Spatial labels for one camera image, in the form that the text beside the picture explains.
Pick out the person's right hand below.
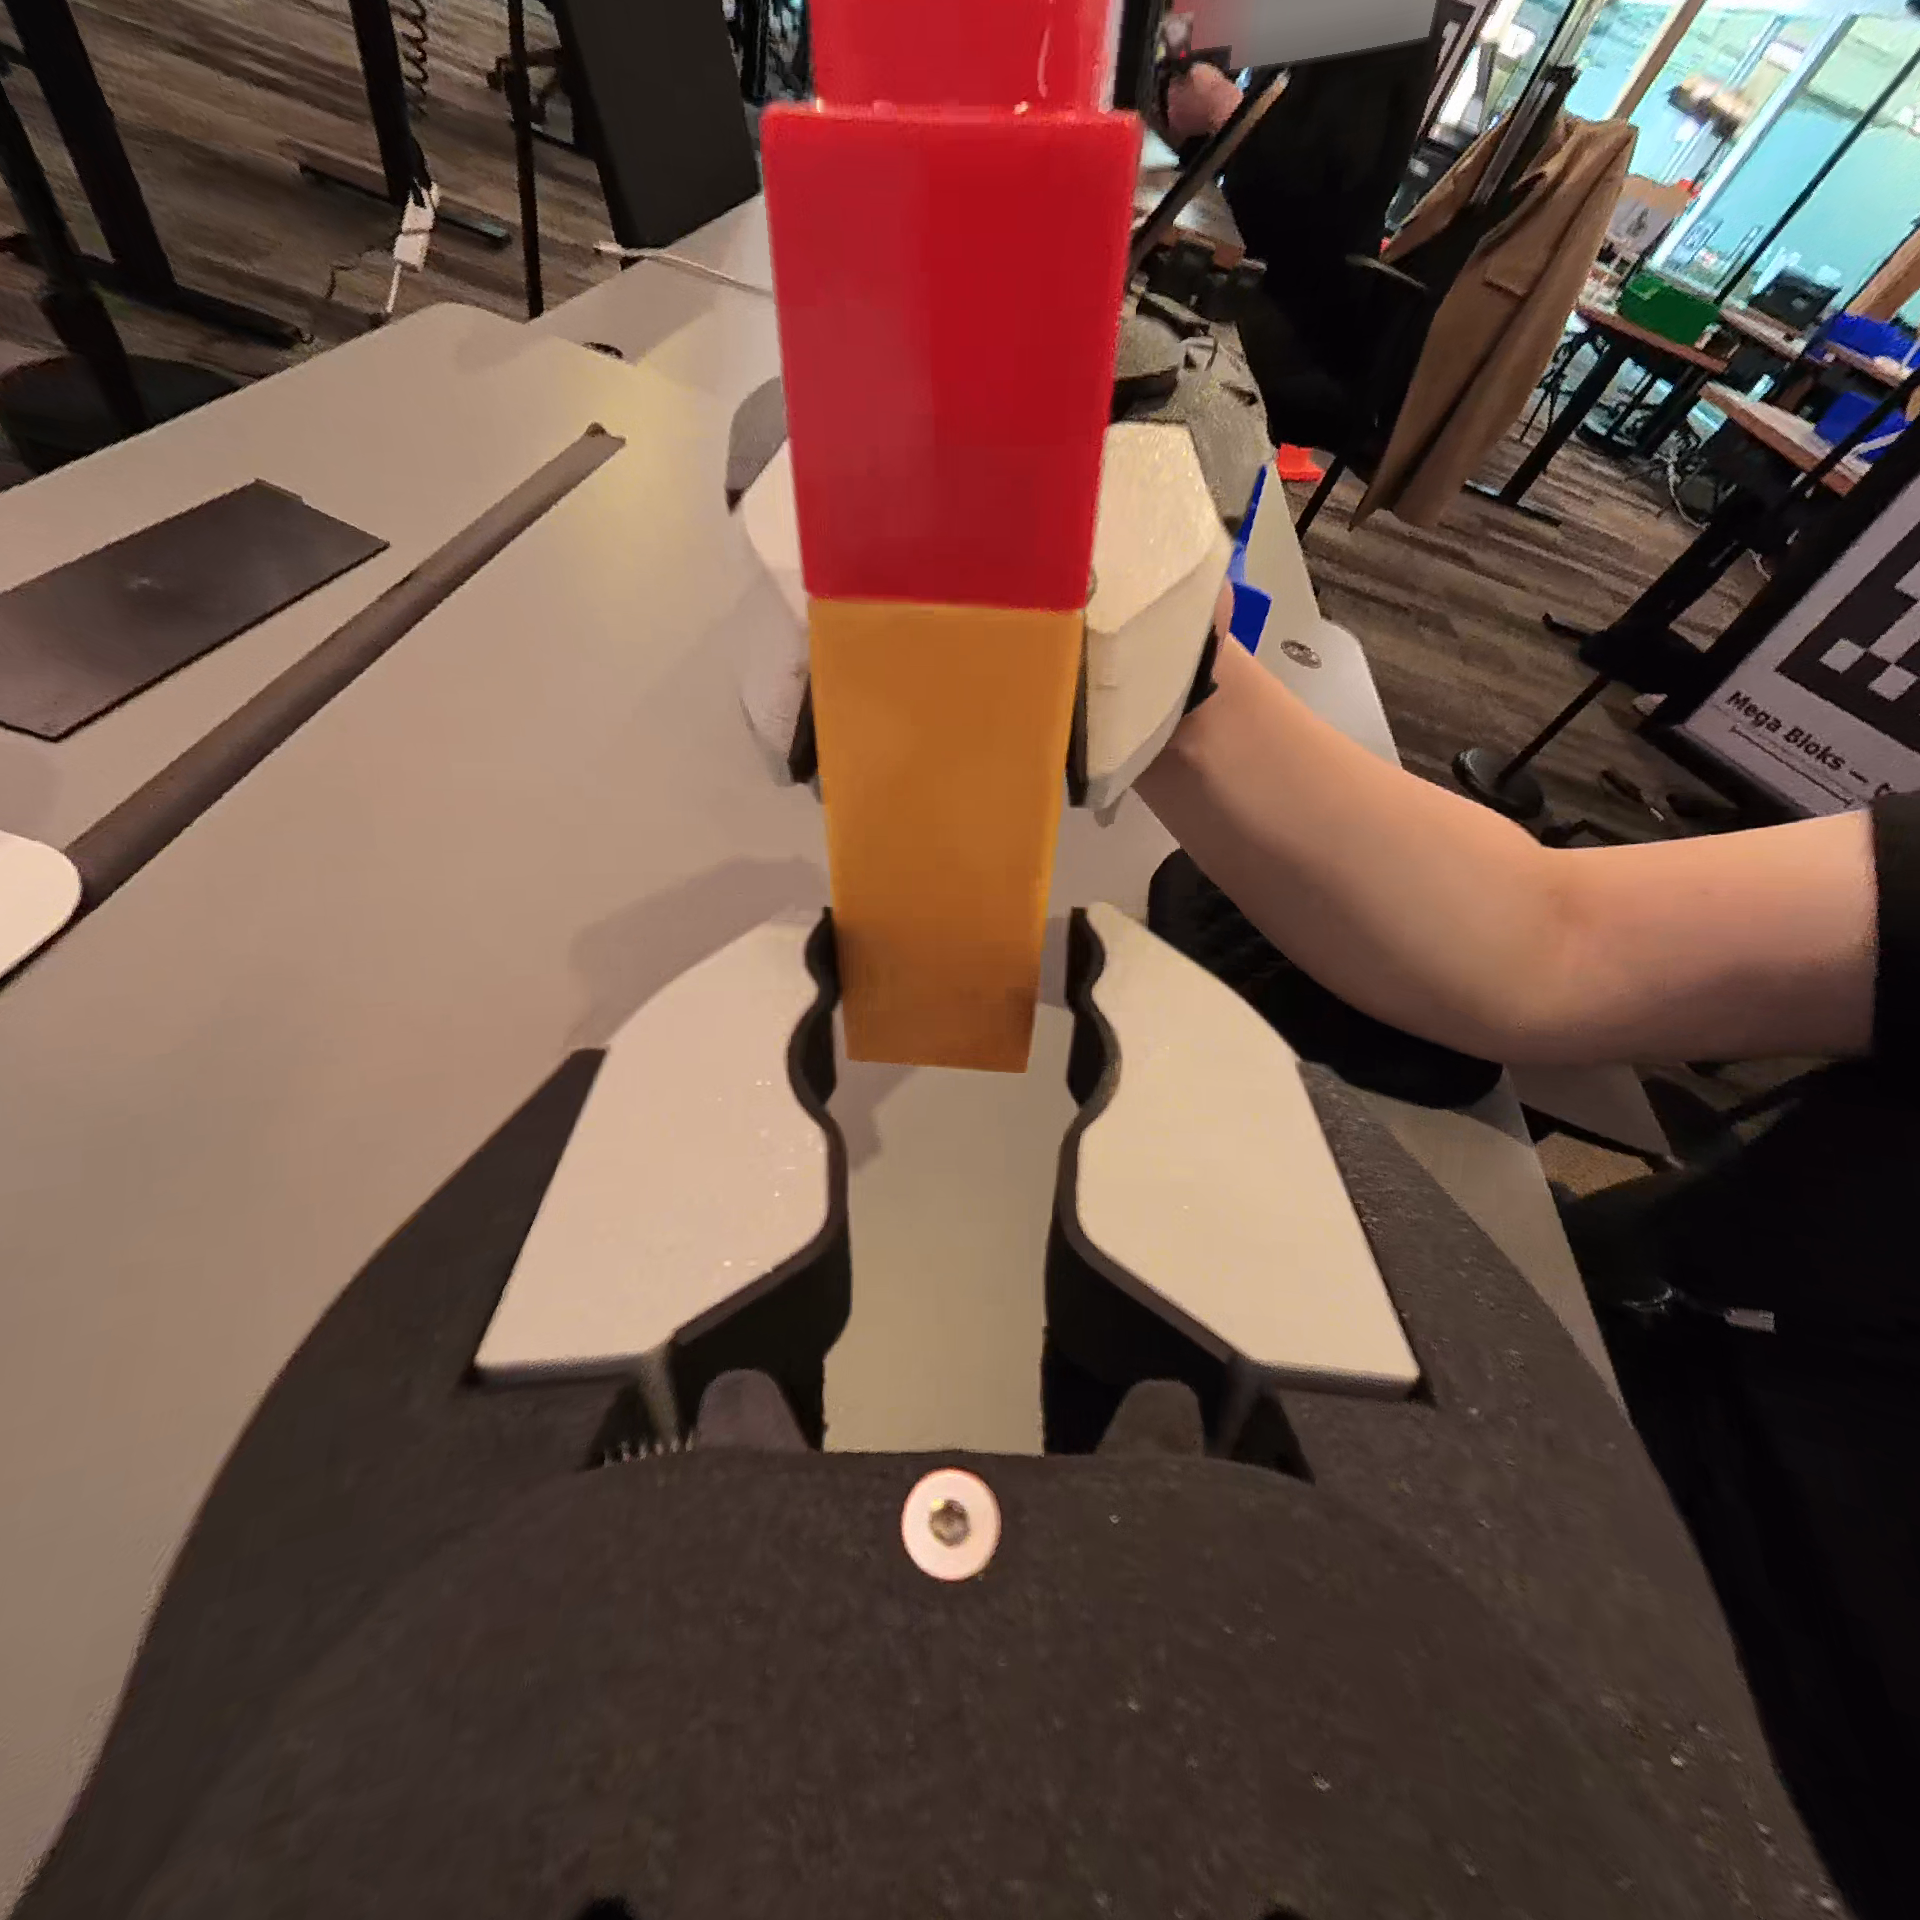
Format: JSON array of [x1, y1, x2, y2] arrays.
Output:
[[1137, 577, 1261, 818]]

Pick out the wooden standing desk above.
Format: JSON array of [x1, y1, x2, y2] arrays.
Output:
[[297, 0, 517, 251]]

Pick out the black oval pad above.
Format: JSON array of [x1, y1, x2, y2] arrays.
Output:
[[1147, 852, 1503, 1114]]

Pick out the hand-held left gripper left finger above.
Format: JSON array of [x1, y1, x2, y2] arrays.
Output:
[[472, 909, 842, 1422]]

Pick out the person's right forearm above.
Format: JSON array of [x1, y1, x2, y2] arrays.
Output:
[[1198, 648, 1886, 1071]]

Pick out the black office chair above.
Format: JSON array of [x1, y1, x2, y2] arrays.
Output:
[[1239, 256, 1435, 518]]

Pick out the slanted display board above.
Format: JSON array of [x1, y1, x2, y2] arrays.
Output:
[[1127, 70, 1294, 276]]

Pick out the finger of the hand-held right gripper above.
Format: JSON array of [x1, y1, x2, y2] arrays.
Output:
[[1067, 424, 1235, 818], [732, 436, 823, 793]]

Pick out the person's black shirt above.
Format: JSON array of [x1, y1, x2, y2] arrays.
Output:
[[1561, 793, 1920, 1920]]

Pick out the black rectangular pad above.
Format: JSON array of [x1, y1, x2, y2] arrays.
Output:
[[0, 479, 387, 744]]

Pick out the brown coat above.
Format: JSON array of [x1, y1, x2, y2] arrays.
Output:
[[1349, 119, 1639, 531]]

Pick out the red mega block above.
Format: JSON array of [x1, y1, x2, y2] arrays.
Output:
[[761, 0, 1143, 615]]

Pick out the blue plastic bin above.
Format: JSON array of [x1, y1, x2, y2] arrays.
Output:
[[1804, 314, 1920, 379], [1225, 464, 1273, 657]]

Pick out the black white pattern sign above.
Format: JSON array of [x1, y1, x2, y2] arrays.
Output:
[[1452, 464, 1920, 824]]

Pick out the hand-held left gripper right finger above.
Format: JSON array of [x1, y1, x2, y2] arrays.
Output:
[[1043, 905, 1419, 1430]]

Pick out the green plastic bin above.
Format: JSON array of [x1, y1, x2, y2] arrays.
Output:
[[1616, 271, 1725, 351]]

